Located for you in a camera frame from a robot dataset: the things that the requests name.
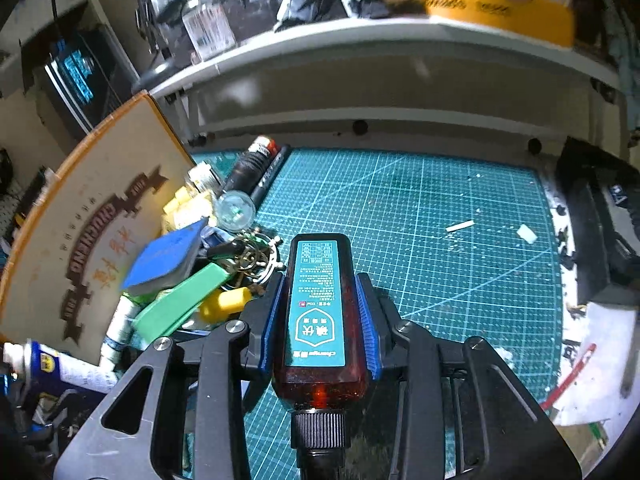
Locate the amber bottle teal label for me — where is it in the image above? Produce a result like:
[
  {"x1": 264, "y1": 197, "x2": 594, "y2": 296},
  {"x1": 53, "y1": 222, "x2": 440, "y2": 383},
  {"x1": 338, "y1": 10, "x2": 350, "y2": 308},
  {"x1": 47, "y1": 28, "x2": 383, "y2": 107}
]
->
[{"x1": 273, "y1": 233, "x2": 369, "y2": 479}]

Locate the blue WD-40 spray can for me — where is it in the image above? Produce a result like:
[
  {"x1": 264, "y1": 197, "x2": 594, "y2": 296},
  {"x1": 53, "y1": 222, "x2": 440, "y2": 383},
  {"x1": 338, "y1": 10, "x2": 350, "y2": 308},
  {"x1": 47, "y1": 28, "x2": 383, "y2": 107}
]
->
[{"x1": 2, "y1": 339, "x2": 118, "y2": 396}]

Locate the white tube blue print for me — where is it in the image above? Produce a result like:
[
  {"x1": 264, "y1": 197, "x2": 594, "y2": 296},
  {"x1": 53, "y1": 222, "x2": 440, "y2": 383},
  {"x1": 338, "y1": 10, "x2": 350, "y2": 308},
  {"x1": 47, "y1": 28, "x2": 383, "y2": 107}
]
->
[{"x1": 99, "y1": 295, "x2": 142, "y2": 370}]

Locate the yellow plastic piece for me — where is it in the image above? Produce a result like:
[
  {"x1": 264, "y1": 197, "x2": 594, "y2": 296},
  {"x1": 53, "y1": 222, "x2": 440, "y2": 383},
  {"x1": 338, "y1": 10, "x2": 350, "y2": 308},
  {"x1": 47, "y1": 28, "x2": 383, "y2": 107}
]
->
[{"x1": 198, "y1": 287, "x2": 252, "y2": 324}]

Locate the green cutting mat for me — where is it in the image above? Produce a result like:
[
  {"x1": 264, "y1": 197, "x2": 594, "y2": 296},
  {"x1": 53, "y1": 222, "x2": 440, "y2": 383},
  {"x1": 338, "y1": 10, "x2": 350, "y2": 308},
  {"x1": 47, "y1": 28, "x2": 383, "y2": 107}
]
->
[{"x1": 188, "y1": 146, "x2": 566, "y2": 480}]

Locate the metal keyring bundle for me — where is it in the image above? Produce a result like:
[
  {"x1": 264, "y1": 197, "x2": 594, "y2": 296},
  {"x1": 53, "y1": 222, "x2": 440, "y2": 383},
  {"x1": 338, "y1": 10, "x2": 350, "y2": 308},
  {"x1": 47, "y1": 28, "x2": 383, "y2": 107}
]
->
[{"x1": 201, "y1": 229, "x2": 285, "y2": 290}]

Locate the cardboard box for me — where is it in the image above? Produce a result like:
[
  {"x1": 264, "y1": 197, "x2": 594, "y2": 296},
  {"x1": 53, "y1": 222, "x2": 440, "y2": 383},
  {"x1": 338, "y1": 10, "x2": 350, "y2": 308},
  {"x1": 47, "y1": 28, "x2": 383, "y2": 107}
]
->
[{"x1": 1, "y1": 92, "x2": 194, "y2": 363}]

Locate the black orange flashlight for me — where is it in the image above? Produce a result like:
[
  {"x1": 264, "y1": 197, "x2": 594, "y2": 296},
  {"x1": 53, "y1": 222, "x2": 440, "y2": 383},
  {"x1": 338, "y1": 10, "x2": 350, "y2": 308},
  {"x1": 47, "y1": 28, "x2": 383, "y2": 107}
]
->
[{"x1": 222, "y1": 136, "x2": 280, "y2": 195}]

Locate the black marker pen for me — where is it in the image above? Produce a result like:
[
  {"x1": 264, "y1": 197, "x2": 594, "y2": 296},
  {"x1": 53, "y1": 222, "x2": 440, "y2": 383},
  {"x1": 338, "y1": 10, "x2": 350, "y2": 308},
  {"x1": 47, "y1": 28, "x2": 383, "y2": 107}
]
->
[{"x1": 250, "y1": 144, "x2": 291, "y2": 209}]

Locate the white desk shelf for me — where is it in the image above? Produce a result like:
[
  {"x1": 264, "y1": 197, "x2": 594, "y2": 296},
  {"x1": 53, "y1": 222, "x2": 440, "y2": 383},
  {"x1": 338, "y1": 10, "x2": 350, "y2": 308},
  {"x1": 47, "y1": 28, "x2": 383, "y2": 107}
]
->
[{"x1": 151, "y1": 18, "x2": 629, "y2": 161}]

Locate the black computer tower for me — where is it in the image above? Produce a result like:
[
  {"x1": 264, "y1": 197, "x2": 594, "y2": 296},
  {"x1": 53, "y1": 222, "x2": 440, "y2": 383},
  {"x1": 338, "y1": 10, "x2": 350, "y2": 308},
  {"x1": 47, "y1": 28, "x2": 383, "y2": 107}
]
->
[{"x1": 21, "y1": 24, "x2": 138, "y2": 141}]

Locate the clear glass bottle black cap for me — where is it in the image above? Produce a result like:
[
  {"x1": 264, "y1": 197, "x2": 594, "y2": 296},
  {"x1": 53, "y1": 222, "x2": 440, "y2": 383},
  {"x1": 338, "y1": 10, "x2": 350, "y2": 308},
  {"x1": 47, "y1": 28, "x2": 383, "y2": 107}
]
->
[{"x1": 182, "y1": 0, "x2": 236, "y2": 61}]

